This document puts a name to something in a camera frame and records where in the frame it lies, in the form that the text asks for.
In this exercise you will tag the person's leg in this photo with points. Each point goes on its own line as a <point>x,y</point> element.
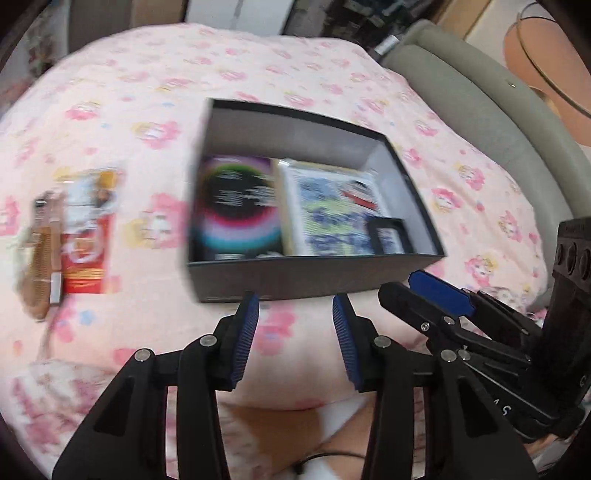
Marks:
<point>277,438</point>

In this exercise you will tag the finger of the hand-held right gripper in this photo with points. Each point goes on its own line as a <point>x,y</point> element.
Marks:
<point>406,302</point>
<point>438,290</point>

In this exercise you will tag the brown sachet packet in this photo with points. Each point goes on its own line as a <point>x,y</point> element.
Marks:
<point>44,210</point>

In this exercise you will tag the round portrait sticker card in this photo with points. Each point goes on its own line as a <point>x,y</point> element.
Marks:
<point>108,182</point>

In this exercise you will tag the black cardboard box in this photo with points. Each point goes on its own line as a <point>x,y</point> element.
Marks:
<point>300,277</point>

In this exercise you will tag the red gold envelope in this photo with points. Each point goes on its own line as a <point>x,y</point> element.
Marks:
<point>87,267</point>

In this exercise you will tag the wooden comb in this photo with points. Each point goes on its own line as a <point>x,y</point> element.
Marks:
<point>41,277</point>

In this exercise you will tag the dark cluttered shelf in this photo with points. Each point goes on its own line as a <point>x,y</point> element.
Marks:
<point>360,18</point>

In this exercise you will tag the white pink printed quilt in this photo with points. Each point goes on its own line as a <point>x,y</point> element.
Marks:
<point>60,401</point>

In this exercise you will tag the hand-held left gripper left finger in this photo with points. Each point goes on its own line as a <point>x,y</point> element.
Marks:
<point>242,346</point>

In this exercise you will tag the white shorts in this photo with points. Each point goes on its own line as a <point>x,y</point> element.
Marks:
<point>341,410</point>

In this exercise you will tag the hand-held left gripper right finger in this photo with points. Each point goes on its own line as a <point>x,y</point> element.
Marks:
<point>348,346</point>

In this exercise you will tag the pink cartoon printed blanket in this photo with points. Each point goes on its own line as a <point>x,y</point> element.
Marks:
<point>138,69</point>

